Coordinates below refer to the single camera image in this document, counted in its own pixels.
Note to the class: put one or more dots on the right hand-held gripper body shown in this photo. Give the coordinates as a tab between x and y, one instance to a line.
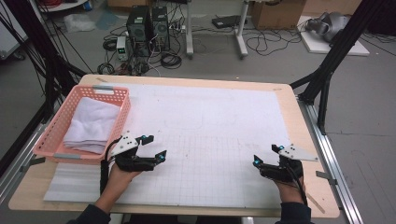
281	171

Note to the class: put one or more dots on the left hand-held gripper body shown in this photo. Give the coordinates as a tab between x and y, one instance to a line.
130	160

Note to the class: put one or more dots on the white printed blanket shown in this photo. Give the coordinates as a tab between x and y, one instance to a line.
93	124

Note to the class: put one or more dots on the pink plastic basket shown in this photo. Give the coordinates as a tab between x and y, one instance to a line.
59	124

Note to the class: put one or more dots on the person's right hand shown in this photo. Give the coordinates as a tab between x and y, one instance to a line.
289	189

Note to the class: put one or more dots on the white grid mat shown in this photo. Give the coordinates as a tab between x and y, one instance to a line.
202	124

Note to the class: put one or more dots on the white power supply unit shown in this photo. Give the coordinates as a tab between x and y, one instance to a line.
121	48

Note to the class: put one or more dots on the white foam board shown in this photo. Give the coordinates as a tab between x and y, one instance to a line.
317	45

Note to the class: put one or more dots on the black computer tower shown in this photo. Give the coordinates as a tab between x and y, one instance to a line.
161	28
138	29

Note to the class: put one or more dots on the white desk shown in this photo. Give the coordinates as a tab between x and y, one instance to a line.
239	34

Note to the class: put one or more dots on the grey helmet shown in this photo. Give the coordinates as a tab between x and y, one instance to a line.
330	25

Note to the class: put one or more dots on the open cardboard box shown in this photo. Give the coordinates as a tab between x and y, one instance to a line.
277	14

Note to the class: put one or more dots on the clear plastic bag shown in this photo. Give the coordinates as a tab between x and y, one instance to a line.
79	23

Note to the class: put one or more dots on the black flat device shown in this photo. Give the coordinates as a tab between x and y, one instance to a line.
225	21

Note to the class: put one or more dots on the white round table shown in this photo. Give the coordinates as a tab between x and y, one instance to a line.
62	5

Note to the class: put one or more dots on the metal bracket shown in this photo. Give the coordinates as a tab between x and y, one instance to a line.
32	163
326	176

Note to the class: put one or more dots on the aluminium rail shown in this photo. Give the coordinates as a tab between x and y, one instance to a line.
339	186
15	177

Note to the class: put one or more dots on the black metal frame post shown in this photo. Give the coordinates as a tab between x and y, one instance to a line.
336	53
46	62

